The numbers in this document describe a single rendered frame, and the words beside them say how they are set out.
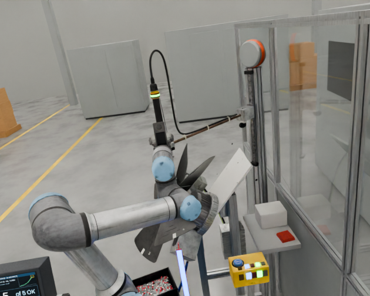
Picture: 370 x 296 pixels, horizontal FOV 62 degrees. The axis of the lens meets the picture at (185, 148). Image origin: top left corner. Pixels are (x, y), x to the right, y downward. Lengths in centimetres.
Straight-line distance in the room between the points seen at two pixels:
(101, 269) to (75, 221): 29
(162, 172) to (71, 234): 35
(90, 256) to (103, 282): 12
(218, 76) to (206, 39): 84
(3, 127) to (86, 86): 245
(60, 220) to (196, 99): 640
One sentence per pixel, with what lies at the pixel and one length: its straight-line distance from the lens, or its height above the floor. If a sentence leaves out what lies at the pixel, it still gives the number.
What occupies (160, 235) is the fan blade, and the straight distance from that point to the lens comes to 156.
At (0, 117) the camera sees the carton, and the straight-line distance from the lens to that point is 967.
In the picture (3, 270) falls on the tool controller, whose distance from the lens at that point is 157.
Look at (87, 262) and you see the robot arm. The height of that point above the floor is 142.
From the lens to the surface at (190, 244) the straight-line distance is 175.
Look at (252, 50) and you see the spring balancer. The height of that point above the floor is 190.
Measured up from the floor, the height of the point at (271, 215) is 96.
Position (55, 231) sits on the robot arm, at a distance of 89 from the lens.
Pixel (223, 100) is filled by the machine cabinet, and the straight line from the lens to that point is 717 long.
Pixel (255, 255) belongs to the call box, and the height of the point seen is 107.
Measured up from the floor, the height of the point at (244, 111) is 157.
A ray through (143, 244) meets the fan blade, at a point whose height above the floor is 97.
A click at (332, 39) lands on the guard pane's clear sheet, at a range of 138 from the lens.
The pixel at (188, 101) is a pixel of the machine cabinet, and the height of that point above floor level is 49.
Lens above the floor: 208
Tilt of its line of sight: 21 degrees down
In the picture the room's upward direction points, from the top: 8 degrees counter-clockwise
